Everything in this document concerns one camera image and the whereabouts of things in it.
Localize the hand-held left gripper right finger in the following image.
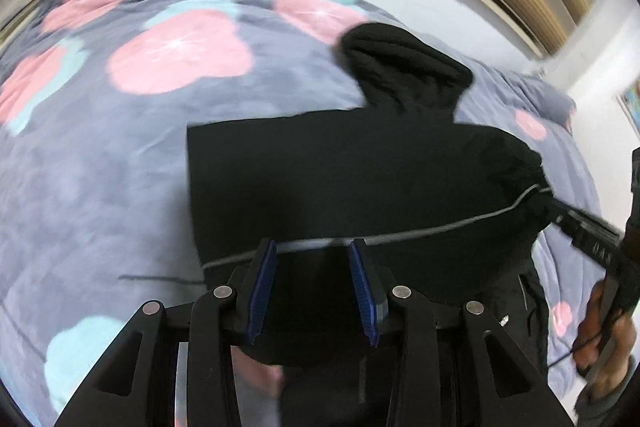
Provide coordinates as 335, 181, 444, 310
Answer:
348, 237, 577, 427

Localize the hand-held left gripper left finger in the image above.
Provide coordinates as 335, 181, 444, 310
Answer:
54, 238, 279, 427

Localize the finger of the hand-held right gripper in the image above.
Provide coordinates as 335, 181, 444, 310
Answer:
546, 198, 625, 260

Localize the black hooded jacket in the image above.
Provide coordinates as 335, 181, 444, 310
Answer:
186, 22, 556, 427

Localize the person's right forearm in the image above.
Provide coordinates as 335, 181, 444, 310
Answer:
574, 369, 640, 427

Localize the person's right hand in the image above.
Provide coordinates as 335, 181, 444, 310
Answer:
572, 281, 640, 390

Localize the grey floral blanket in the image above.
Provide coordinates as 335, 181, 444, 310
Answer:
0, 0, 603, 427

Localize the black cable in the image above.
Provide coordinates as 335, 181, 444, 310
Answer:
547, 329, 603, 370

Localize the wall poster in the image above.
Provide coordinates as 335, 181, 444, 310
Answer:
617, 79, 640, 130

